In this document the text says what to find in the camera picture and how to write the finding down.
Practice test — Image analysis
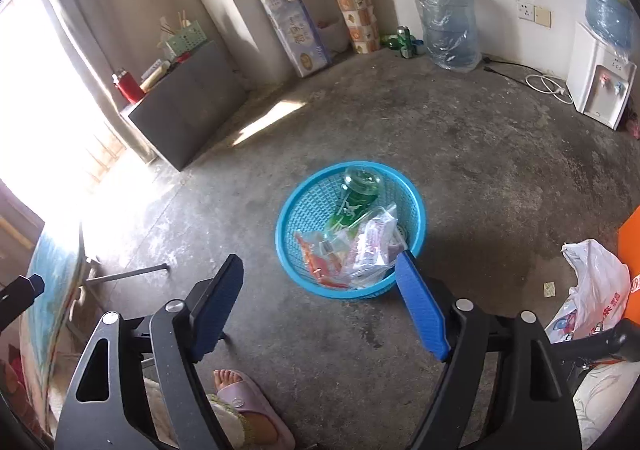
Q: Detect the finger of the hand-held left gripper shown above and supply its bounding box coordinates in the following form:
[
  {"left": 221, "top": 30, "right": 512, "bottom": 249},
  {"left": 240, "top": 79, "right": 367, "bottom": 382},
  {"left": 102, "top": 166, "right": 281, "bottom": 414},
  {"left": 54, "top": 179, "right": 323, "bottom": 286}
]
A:
[{"left": 0, "top": 274, "right": 46, "bottom": 331}]

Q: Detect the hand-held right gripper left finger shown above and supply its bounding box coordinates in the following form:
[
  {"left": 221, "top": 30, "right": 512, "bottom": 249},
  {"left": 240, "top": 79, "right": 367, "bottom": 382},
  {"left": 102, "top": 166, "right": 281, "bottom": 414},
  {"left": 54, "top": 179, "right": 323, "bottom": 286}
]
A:
[{"left": 54, "top": 254, "right": 245, "bottom": 450}]

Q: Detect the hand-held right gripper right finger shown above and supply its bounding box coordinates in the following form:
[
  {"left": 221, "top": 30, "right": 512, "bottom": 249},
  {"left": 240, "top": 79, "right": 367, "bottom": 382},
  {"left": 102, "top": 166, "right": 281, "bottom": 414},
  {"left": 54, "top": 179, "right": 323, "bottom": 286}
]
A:
[{"left": 394, "top": 250, "right": 583, "bottom": 450}]

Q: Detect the clear plastic container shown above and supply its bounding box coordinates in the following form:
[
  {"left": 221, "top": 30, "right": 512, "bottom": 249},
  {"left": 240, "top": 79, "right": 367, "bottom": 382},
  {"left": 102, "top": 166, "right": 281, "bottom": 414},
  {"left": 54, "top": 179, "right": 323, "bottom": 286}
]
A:
[{"left": 347, "top": 204, "right": 410, "bottom": 291}]

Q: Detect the green plastic bottle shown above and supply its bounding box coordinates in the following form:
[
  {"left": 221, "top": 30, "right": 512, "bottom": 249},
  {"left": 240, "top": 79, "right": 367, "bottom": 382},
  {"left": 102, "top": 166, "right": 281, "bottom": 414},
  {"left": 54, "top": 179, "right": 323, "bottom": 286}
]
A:
[{"left": 325, "top": 167, "right": 386, "bottom": 243}]

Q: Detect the blue plastic basket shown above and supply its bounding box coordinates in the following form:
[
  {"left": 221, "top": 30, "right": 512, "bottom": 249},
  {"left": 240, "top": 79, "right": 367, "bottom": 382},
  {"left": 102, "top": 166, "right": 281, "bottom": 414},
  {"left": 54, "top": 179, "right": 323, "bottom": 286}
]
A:
[{"left": 275, "top": 161, "right": 428, "bottom": 301}]

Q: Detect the person's foot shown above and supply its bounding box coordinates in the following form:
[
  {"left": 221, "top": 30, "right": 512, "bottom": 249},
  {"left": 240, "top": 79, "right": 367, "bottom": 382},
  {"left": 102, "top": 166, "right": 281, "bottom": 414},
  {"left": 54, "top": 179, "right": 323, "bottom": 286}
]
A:
[{"left": 212, "top": 369, "right": 278, "bottom": 446}]

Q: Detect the metal table leg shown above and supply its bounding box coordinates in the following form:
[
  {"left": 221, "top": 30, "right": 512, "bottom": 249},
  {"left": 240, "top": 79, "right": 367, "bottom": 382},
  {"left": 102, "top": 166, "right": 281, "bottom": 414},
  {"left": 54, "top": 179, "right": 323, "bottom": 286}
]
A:
[{"left": 85, "top": 262, "right": 170, "bottom": 285}]

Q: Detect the pink slipper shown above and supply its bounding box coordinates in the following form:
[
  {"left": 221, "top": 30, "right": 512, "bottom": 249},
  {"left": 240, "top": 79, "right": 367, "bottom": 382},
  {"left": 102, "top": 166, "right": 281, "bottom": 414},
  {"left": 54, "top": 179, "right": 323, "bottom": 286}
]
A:
[{"left": 212, "top": 372, "right": 297, "bottom": 450}]

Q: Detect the white plastic bag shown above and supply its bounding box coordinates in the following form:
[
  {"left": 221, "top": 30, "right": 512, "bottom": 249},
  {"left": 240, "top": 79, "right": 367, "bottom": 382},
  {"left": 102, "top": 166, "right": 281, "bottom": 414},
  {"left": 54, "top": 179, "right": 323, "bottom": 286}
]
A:
[{"left": 542, "top": 239, "right": 632, "bottom": 346}]

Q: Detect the floral cloth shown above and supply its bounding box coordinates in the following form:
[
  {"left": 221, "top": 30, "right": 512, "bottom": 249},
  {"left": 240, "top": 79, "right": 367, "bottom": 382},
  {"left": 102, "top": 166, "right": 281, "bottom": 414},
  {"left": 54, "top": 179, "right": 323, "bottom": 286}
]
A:
[{"left": 570, "top": 360, "right": 640, "bottom": 450}]

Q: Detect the grey cabinet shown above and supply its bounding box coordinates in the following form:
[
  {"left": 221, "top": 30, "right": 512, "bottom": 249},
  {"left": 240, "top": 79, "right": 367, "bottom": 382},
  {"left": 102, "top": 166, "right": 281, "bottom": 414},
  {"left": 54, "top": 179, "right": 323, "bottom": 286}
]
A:
[{"left": 120, "top": 40, "right": 248, "bottom": 171}]

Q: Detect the orange board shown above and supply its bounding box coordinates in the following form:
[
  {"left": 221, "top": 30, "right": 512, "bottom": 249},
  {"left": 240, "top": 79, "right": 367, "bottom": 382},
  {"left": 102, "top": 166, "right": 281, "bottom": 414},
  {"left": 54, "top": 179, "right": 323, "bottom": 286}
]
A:
[{"left": 616, "top": 204, "right": 640, "bottom": 295}]

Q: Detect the red thermos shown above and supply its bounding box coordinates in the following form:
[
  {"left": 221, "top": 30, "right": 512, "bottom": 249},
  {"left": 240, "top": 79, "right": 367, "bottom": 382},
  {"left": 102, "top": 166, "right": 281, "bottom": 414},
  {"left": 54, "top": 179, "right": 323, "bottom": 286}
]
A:
[{"left": 111, "top": 70, "right": 147, "bottom": 104}]

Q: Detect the wooden rolling pin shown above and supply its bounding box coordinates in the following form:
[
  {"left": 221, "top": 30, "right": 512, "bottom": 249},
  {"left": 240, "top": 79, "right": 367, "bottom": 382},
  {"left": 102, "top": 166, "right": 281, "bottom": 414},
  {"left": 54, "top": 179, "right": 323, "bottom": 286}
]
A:
[{"left": 139, "top": 70, "right": 168, "bottom": 93}]

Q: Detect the green storage basket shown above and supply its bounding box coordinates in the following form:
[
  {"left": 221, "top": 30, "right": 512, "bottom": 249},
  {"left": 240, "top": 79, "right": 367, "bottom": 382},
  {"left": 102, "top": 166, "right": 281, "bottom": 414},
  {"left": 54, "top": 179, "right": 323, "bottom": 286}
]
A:
[{"left": 164, "top": 20, "right": 208, "bottom": 60}]

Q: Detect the white water dispenser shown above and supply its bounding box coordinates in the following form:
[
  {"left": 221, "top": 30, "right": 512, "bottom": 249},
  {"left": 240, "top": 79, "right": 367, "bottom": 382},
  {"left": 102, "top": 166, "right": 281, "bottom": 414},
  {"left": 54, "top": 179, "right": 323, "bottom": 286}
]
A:
[{"left": 566, "top": 21, "right": 632, "bottom": 131}]

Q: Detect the bagged water jug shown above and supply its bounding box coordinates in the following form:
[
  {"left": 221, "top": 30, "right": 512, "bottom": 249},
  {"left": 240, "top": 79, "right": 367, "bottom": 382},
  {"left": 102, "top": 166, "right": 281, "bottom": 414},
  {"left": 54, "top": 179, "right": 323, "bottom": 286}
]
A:
[{"left": 416, "top": 0, "right": 483, "bottom": 74}]

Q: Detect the bundle of wooden chopsticks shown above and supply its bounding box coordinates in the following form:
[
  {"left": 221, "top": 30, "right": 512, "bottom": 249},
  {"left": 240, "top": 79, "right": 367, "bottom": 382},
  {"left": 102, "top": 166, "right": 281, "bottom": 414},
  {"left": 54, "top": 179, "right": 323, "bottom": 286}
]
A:
[{"left": 157, "top": 8, "right": 193, "bottom": 38}]

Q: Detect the toilet paper pack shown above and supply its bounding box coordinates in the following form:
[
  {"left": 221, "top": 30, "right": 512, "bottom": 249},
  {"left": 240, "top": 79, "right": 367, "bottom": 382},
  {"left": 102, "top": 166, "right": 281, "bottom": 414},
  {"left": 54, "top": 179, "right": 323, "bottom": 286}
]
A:
[{"left": 258, "top": 0, "right": 332, "bottom": 78}]

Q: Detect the black cable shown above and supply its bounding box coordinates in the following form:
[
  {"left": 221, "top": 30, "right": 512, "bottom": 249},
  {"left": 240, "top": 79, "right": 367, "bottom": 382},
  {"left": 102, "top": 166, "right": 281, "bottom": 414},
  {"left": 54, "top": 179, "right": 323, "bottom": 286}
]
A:
[{"left": 481, "top": 54, "right": 568, "bottom": 80}]

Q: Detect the white cable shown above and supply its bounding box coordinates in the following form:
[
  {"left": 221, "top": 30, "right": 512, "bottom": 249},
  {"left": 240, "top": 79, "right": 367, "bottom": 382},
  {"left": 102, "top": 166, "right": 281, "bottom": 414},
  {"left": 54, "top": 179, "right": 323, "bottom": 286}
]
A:
[{"left": 525, "top": 72, "right": 575, "bottom": 104}]

